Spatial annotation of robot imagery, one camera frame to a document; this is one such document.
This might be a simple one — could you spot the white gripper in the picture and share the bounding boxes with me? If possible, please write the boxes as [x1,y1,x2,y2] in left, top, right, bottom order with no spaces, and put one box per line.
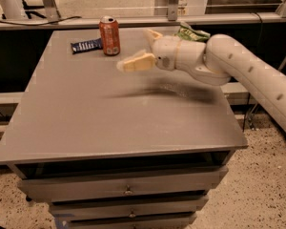
[116,29,181,73]

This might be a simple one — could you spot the orange soda can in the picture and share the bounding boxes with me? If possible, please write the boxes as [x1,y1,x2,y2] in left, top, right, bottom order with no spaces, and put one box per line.
[99,15,120,56]

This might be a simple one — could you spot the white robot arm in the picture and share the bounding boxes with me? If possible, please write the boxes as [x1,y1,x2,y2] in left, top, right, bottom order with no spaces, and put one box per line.
[117,30,286,133]

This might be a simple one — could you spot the blue rxbar wrapper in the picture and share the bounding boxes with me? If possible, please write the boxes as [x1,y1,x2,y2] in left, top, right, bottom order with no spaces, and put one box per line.
[71,38,103,54]

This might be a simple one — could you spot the green chip bag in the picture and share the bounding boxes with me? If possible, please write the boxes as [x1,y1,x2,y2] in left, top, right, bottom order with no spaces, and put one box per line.
[175,22,211,42]

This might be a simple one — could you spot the grey drawer cabinet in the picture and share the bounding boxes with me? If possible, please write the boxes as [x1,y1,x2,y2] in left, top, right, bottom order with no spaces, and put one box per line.
[0,26,249,229]

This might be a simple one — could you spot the bottom grey drawer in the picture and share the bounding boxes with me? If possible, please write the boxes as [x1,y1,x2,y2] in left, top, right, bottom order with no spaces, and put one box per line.
[61,212,196,229]

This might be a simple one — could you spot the grey drawer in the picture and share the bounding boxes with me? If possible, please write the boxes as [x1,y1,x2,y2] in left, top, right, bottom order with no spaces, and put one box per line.
[18,166,228,202]
[61,212,196,229]
[50,195,208,221]

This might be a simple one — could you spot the top grey drawer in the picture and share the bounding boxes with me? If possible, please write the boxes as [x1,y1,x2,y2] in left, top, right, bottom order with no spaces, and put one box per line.
[18,166,228,202]

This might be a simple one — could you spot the middle grey drawer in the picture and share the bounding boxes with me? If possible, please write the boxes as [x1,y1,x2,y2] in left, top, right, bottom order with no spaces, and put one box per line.
[50,195,208,221]

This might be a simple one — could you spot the black cable on rail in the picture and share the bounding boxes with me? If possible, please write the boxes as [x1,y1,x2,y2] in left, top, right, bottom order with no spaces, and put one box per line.
[0,15,83,27]

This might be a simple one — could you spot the metal railing frame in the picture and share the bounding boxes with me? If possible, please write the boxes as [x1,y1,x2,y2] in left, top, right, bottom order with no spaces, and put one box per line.
[0,0,286,30]

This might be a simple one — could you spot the white pipe post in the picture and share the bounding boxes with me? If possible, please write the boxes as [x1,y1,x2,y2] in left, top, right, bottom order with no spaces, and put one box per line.
[0,0,28,20]

